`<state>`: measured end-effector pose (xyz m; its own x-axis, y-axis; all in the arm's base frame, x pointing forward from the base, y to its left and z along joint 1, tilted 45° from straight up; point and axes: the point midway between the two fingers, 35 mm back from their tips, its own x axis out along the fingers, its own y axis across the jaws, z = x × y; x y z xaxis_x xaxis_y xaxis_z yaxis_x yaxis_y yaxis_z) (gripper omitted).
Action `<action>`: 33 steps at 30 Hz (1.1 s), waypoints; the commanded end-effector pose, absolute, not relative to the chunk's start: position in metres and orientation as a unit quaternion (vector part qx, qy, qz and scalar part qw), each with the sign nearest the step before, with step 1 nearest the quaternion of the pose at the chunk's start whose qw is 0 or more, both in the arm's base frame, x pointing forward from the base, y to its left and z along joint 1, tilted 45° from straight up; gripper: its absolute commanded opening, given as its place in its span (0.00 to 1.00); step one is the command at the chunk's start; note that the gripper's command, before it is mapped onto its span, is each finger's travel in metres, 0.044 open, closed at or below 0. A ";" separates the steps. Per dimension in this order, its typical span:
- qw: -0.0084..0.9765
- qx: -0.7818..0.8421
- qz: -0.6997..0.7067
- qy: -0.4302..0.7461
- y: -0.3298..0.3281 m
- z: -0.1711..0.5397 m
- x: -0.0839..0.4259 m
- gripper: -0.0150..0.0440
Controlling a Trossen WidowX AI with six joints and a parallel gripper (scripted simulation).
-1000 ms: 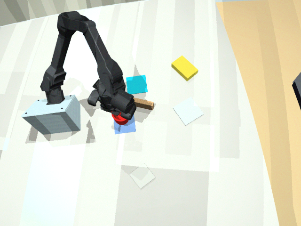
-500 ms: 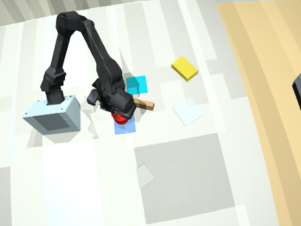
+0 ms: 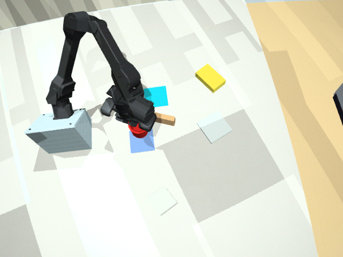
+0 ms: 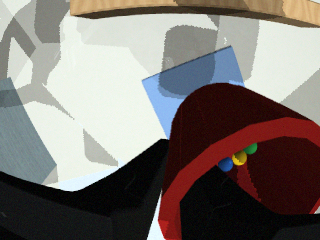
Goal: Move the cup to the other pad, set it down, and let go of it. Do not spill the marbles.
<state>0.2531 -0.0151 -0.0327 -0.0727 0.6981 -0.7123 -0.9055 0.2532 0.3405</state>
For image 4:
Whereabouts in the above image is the tan wooden flat bar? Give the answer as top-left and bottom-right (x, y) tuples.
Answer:
(69, 0), (320, 28)

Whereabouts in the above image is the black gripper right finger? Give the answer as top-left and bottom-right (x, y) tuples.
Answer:
(179, 165), (320, 240)

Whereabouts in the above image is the yellow marble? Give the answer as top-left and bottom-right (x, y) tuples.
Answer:
(232, 151), (247, 165)

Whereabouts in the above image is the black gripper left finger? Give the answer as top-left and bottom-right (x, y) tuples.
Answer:
(0, 137), (169, 240)

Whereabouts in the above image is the red cup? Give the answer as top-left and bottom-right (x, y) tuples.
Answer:
(157, 83), (320, 240)

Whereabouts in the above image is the blue marble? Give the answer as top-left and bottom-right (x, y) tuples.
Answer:
(219, 157), (233, 172)

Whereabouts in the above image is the green marble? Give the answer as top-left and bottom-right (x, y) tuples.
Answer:
(243, 143), (257, 155)

